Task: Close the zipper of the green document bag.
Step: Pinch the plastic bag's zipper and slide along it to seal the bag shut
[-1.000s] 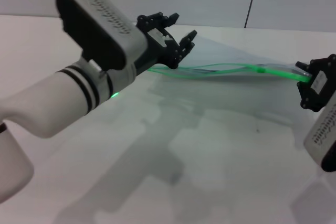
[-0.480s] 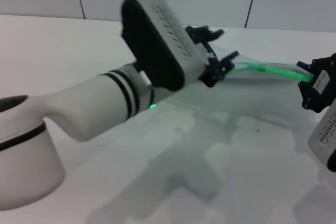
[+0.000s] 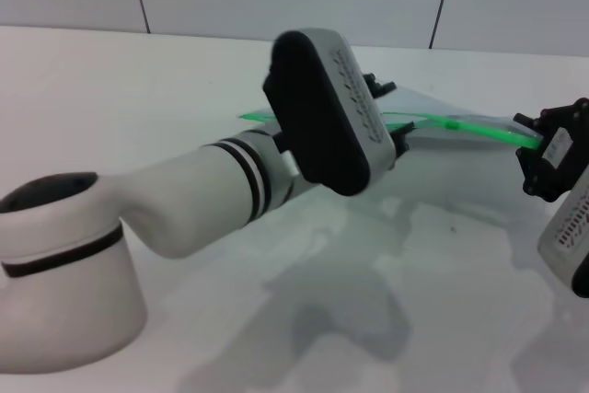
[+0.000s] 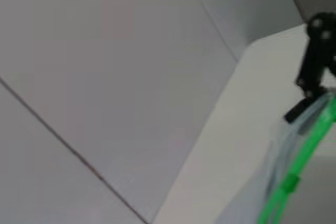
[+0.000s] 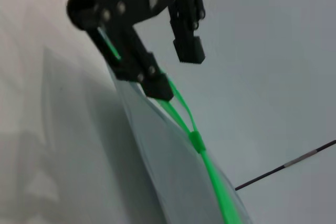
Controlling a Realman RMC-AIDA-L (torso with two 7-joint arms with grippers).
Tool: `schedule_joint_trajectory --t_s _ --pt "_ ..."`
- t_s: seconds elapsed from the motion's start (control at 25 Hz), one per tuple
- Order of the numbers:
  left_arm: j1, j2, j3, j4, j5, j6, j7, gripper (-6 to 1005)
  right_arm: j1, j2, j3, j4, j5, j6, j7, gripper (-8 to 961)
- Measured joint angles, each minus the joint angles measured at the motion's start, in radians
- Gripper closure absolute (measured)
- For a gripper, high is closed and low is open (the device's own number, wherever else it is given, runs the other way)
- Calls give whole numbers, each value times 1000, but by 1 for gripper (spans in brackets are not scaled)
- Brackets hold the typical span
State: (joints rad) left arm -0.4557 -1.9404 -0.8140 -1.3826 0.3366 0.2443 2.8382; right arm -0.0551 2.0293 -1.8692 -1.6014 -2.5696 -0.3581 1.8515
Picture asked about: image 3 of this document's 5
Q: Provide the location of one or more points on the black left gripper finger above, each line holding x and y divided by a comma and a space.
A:
376, 87
401, 128

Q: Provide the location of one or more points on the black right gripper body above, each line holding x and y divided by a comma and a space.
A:
570, 144

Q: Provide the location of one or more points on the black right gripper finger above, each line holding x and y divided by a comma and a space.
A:
528, 122
531, 167

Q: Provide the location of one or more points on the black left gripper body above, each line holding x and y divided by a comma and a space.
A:
400, 144

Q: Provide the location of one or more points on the transparent green-zipper document bag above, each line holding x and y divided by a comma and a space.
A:
460, 135

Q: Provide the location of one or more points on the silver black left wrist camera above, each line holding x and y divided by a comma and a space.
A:
322, 112

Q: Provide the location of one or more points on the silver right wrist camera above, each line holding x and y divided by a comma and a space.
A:
568, 236

